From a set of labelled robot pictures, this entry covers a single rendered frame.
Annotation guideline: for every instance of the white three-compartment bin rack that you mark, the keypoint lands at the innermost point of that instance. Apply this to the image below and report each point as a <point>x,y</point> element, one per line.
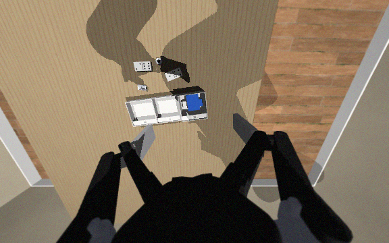
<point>169,108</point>

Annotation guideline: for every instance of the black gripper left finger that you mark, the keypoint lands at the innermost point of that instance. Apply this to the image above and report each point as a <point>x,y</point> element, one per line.
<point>94,222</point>

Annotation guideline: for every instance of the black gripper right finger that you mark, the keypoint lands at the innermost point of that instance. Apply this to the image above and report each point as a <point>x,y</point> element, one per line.
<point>303,216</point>

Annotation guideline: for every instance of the white domino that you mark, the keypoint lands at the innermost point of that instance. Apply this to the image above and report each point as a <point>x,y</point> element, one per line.
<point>142,66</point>
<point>176,73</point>

